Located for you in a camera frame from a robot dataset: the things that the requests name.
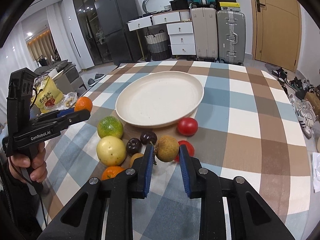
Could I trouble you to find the red cherry tomato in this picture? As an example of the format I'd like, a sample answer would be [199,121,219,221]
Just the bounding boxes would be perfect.
[177,117,198,137]
[174,140,195,163]

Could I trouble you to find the brown longan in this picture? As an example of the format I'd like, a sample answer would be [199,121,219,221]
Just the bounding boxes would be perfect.
[155,135,179,163]
[130,153,144,167]

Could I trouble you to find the orange mandarin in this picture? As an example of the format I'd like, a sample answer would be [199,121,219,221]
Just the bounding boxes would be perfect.
[101,166,125,180]
[74,96,93,112]

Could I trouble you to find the yellow passion fruit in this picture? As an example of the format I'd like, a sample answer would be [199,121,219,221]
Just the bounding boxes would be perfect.
[97,136,126,167]

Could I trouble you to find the green passion fruit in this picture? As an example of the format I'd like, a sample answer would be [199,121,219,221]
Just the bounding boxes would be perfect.
[97,116,124,139]

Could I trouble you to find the person's left hand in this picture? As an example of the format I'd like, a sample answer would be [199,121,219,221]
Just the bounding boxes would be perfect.
[9,142,48,184]

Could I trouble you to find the yellow snack bag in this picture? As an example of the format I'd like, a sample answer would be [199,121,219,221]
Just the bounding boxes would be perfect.
[31,75,63,113]

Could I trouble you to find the dark cherry with stem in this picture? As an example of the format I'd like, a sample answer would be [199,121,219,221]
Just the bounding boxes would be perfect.
[140,131,157,145]

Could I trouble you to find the checkered tablecloth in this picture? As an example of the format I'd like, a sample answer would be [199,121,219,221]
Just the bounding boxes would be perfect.
[38,61,311,239]

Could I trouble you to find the cream round plate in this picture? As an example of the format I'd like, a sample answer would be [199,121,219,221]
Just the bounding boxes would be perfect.
[116,71,204,128]

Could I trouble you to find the black refrigerator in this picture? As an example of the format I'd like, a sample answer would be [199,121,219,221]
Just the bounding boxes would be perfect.
[95,0,142,65]

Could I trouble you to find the woven laundry basket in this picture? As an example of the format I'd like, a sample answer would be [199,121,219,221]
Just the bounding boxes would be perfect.
[145,30,171,61]

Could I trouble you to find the white drawer desk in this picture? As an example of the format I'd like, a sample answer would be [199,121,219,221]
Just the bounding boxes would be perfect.
[127,9,196,56]

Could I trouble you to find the beige suitcase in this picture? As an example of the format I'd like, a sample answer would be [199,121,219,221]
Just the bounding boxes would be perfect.
[191,8,218,60]

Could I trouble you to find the silver suitcase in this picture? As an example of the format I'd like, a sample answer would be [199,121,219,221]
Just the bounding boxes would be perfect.
[217,10,246,65]

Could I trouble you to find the yellow black box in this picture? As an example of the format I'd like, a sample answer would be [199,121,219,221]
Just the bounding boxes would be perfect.
[219,2,241,12]

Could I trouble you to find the wooden door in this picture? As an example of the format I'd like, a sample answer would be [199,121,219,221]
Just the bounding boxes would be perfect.
[251,0,302,72]

